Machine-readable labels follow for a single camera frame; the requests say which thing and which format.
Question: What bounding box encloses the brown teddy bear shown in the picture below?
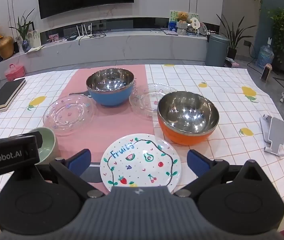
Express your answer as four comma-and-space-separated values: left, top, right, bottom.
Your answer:
176, 11, 190, 23

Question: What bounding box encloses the tall leafy potted plant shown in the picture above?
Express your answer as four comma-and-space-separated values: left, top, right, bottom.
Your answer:
216, 13, 258, 61

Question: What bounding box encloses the grey trash bin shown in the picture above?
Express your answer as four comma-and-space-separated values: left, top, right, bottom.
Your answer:
205, 33, 230, 67

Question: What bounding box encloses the orange steel-lined bowl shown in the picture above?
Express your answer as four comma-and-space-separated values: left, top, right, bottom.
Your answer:
157, 92, 220, 146

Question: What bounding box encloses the pink storage box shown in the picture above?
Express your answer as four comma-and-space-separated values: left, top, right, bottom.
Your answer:
4, 64, 25, 82

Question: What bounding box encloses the black notebook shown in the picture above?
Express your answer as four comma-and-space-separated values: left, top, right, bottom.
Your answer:
0, 78, 26, 113

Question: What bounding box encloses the blue steel-lined bowl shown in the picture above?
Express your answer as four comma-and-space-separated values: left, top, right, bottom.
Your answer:
86, 68, 135, 107

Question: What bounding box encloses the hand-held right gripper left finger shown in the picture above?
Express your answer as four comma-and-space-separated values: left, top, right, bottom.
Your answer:
49, 149, 105, 198

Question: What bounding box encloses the white drawing card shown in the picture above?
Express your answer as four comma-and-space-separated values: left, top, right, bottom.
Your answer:
28, 30, 41, 48

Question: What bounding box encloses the clear glass flower-dotted plate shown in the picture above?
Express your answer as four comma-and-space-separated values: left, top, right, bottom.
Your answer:
129, 83, 178, 117
43, 95, 94, 134

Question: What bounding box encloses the trailing green plant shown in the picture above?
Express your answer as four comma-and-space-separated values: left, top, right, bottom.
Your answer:
267, 7, 284, 55

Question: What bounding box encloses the blue water bottle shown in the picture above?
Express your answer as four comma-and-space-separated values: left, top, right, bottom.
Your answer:
255, 37, 275, 69

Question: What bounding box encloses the light green ceramic bowl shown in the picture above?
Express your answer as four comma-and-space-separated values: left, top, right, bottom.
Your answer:
28, 127, 58, 165

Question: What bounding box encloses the green plant in blue vase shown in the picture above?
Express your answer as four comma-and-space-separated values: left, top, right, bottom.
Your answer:
9, 8, 36, 53

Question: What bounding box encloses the white folding phone stand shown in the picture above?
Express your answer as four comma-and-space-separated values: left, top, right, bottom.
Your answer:
260, 114, 284, 157

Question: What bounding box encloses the white router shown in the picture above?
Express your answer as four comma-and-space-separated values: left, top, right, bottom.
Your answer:
76, 23, 94, 36

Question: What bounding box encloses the pink bottle-print table mat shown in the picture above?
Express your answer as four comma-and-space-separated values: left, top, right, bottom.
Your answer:
56, 64, 155, 189

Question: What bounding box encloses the white checked lemon-print tablecloth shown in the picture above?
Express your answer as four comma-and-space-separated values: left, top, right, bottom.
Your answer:
0, 64, 284, 205

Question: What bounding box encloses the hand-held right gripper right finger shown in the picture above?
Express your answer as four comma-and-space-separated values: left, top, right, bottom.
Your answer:
174, 149, 264, 198

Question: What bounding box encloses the phone on pink stand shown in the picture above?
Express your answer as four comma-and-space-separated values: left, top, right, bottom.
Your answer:
260, 63, 273, 81

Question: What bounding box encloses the white fruit-pattern plate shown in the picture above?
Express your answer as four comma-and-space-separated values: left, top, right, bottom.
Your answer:
100, 133, 182, 193

